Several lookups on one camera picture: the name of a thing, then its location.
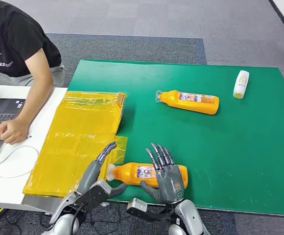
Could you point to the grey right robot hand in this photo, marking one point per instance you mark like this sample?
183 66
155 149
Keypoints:
170 185

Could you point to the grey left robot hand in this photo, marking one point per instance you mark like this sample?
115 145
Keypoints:
91 175

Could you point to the orange bottle with clear cap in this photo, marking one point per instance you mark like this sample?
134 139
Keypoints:
127 173
191 103

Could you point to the person's left forearm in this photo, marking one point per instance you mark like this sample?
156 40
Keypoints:
35 97

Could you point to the small white bottle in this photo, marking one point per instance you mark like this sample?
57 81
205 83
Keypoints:
241 84

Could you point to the yellow plastic wrapped cardboard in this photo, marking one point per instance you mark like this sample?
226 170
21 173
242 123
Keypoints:
78 136

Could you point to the green table mat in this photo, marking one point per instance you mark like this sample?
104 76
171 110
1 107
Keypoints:
229 146

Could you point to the person's left hand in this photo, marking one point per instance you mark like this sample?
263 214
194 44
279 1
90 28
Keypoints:
12 131

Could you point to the dark grey laptop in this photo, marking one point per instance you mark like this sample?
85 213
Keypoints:
2 110

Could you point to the person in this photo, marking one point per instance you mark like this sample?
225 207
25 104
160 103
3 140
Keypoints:
12 35

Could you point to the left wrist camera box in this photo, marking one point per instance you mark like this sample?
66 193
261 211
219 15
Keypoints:
94 196

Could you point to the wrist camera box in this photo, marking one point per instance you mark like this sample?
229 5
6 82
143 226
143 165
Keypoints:
94 196
137 206

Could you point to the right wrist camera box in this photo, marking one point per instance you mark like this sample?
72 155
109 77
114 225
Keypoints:
137 206

